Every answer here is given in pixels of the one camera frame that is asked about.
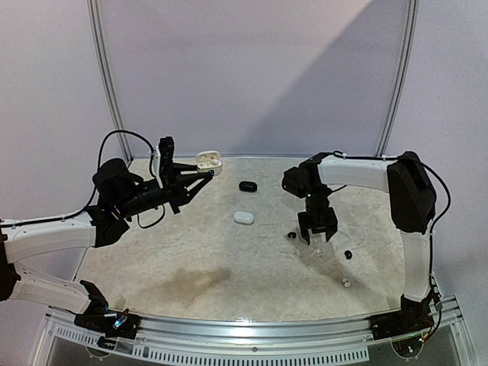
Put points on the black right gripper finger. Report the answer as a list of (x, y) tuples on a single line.
[(305, 236), (329, 234)]

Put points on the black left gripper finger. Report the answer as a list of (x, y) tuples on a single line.
[(184, 169), (191, 184)]

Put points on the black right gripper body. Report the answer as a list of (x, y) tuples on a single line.
[(317, 218)]

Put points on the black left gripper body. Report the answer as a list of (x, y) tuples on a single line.
[(171, 188)]

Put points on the white stem earbud charging case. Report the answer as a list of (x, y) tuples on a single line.
[(209, 161)]

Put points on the white oval earbud charging case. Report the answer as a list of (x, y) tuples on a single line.
[(244, 218)]

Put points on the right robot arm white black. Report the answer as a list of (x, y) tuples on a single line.
[(412, 209)]

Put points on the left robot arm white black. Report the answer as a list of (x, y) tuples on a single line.
[(122, 195)]

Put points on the black earbud charging case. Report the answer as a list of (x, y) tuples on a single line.
[(248, 186)]

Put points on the aluminium front rail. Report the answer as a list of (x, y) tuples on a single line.
[(172, 341)]

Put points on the left aluminium wall post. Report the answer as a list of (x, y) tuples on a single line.
[(101, 53)]

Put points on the aluminium wall post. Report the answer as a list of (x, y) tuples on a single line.
[(406, 48), (101, 53)]

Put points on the right aluminium wall post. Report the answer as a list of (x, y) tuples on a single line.
[(406, 48)]

